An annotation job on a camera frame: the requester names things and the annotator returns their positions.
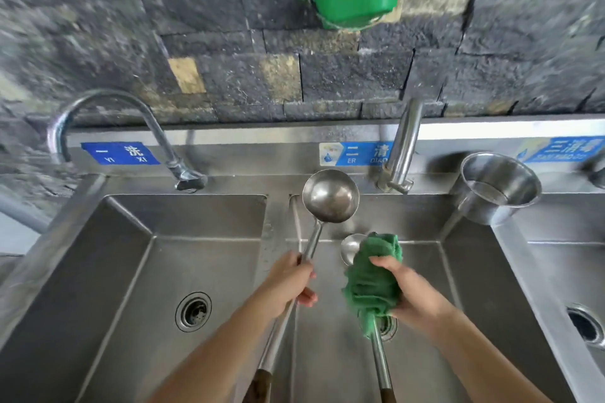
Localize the person's right hand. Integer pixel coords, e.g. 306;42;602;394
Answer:
368;255;457;338

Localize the person's left hand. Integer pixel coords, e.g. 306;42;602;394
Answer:
257;251;318;321

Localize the bright green cloth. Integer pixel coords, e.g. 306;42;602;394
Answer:
341;232;404;340

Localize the steel ladle dark wooden handle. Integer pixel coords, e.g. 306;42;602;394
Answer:
340;233;398;403

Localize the steel ladle brown wooden handle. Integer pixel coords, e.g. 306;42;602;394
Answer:
241;169;361;403

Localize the chrome gooseneck faucet red dot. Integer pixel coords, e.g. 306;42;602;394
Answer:
47;88;209;193

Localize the person's right forearm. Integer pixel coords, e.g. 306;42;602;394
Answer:
432;312;554;403

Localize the person's left forearm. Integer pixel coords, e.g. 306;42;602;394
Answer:
149;296;294;403

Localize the steel sink drain strainer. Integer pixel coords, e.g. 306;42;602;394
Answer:
175;292;212;334
377;315;399;342

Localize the steel cylindrical cup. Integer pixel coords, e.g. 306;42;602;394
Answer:
449;151;543;227

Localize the blue sign with droplet picture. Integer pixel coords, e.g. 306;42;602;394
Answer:
319;140;396;167

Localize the stainless steel sink unit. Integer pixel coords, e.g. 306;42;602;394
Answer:
0;116;605;403

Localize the plain chrome gooseneck faucet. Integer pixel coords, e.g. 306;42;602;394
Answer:
376;98;424;195

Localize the blue sign with yellow picture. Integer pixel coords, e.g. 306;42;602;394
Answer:
516;135;605;164

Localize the blue rectangular sign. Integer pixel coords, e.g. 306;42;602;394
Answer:
81;141;161;166

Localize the chrome faucet with filter tip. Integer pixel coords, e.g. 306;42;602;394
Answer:
584;164;605;190

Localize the grey metal frame bar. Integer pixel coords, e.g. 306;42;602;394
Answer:
0;192;53;234

